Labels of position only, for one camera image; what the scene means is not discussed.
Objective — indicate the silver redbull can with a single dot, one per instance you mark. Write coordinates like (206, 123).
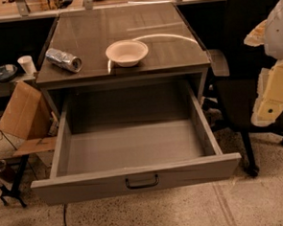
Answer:
(64, 60)

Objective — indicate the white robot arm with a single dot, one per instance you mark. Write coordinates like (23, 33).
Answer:
(269, 34)

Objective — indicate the open grey top drawer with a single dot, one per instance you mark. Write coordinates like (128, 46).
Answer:
(108, 136)

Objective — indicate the grey drawer cabinet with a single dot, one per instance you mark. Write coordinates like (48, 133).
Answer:
(173, 48)

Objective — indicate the white paper bowl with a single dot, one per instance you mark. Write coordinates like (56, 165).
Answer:
(126, 53)

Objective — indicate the black office chair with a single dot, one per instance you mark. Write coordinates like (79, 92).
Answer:
(237, 92)

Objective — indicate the brown cardboard box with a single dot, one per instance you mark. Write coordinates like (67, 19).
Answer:
(28, 117)

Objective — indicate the white paper cup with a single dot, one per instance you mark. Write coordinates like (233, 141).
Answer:
(27, 64)

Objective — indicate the dark blue bowl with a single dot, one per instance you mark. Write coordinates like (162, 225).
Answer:
(7, 72)

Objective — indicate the black metal stand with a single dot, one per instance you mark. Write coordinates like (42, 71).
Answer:
(11, 172)

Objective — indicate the black drawer handle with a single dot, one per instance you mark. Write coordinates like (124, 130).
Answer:
(142, 182)

